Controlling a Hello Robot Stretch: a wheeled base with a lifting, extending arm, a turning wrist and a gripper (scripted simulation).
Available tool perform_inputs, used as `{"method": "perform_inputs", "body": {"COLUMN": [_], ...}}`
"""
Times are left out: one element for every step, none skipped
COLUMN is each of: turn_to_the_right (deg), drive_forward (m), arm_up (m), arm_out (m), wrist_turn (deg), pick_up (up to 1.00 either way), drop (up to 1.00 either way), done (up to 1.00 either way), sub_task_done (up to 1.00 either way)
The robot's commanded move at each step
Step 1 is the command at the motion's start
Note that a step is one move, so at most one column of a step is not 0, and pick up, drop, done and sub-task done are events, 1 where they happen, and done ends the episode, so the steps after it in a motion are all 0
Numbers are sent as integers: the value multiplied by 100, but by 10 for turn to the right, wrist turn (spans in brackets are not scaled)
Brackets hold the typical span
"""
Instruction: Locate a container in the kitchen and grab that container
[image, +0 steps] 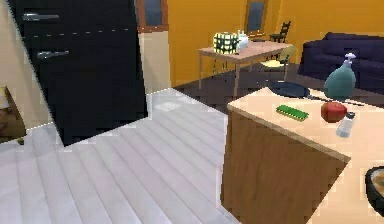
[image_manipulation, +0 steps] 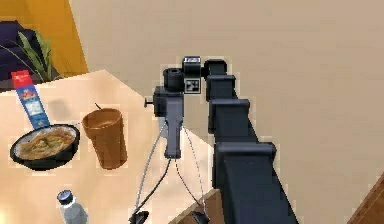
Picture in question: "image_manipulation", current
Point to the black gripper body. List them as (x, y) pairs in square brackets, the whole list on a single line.
[(174, 110)]

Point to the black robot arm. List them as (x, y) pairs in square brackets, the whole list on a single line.
[(245, 180)]

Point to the clear bottle with black cap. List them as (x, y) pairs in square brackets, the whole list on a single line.
[(71, 210)]

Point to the blue box with red top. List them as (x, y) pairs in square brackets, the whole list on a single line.
[(33, 103)]

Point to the dark purple sofa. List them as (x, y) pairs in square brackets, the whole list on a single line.
[(11, 43)]

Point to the brown wooden furniture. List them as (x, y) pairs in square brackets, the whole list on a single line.
[(371, 208)]

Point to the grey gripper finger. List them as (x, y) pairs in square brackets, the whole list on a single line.
[(145, 173), (197, 168)]

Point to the green house plant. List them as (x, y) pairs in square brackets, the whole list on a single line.
[(40, 60)]

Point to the light wooden table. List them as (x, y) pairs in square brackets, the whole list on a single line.
[(100, 196)]

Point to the brown cup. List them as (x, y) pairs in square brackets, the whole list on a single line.
[(107, 140)]

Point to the black bowl with food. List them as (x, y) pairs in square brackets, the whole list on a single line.
[(45, 145)]

